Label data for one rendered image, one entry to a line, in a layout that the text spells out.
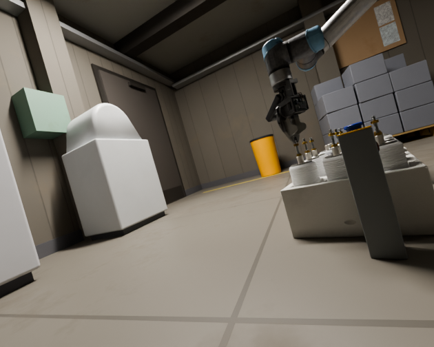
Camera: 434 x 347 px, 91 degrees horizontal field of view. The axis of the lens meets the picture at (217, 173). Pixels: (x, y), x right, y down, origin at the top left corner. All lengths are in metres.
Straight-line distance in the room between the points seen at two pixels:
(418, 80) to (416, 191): 2.93
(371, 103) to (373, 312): 3.05
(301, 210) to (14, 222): 1.45
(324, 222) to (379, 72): 2.88
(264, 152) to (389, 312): 3.15
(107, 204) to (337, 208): 1.74
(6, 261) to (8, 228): 0.17
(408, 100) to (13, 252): 3.87
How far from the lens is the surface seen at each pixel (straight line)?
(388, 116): 3.45
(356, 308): 0.52
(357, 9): 1.03
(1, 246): 1.58
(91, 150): 2.10
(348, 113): 3.33
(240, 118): 4.50
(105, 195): 2.05
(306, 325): 0.50
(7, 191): 1.62
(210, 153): 4.68
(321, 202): 0.77
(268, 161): 3.53
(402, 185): 0.75
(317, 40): 0.86
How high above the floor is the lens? 0.31
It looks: 1 degrees down
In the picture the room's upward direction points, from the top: 16 degrees counter-clockwise
